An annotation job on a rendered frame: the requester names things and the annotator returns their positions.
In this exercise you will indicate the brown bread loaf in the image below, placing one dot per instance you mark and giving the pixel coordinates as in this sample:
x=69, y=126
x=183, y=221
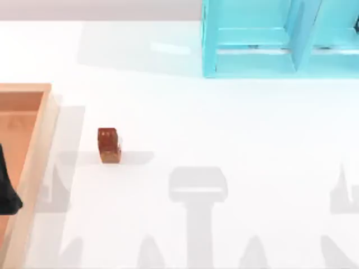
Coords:
x=109, y=144

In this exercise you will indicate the light blue rack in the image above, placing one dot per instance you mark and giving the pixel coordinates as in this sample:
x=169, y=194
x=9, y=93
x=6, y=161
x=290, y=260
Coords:
x=252, y=36

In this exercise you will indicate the shallow salmon-coloured box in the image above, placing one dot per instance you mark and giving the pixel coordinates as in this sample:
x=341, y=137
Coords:
x=25, y=123

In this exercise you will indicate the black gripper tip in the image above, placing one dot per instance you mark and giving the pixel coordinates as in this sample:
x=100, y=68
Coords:
x=7, y=196

